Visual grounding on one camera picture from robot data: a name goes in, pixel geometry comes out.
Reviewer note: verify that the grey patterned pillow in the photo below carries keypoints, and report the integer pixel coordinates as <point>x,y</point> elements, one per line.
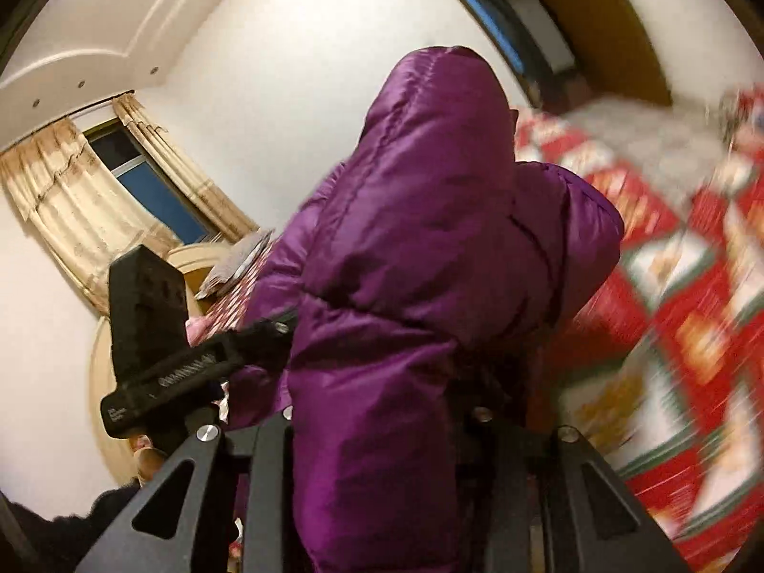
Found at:
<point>236,262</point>

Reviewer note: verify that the person's left hand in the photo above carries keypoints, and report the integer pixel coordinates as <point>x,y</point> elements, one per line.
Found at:
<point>149,465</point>

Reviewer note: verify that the person's left forearm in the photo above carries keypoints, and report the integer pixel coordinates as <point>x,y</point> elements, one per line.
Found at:
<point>71,525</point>

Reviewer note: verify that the pink cloth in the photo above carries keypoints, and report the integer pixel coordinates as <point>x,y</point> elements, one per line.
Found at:
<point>196,329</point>

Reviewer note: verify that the window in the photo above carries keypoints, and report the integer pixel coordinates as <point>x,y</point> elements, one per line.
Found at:
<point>155,197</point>

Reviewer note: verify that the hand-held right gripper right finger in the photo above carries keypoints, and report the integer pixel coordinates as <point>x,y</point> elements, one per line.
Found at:
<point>507,465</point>

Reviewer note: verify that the purple down jacket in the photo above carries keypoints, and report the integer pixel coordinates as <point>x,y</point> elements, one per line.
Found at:
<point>418,250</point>

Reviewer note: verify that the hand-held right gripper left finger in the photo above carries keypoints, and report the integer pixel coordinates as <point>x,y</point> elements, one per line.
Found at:
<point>268,459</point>

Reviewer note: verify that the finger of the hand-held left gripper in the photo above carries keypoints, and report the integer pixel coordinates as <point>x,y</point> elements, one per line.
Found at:
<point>262,340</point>

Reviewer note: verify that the blurred colourful pile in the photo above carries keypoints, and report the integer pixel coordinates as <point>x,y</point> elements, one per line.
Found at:
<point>746,113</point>

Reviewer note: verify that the brown wooden door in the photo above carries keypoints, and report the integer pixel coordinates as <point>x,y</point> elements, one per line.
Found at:
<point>615,30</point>

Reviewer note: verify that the dark door frame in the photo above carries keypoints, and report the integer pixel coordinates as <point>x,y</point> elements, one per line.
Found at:
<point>537,54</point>

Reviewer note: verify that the red checkered printed blanket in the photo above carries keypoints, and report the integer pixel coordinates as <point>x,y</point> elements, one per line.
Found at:
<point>686,322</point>

